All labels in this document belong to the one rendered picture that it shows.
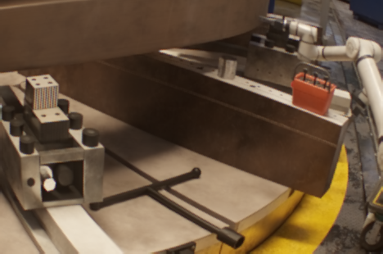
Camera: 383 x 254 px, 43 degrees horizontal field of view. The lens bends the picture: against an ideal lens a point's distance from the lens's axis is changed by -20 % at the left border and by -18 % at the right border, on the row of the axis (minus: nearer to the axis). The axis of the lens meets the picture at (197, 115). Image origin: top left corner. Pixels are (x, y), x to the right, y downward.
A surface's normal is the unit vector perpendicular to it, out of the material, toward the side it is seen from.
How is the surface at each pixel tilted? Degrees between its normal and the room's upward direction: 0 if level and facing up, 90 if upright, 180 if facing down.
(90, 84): 90
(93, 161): 90
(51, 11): 90
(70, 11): 90
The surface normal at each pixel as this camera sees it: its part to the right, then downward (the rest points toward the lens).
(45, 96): 0.58, 0.38
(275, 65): -0.16, 0.33
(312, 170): -0.52, 0.23
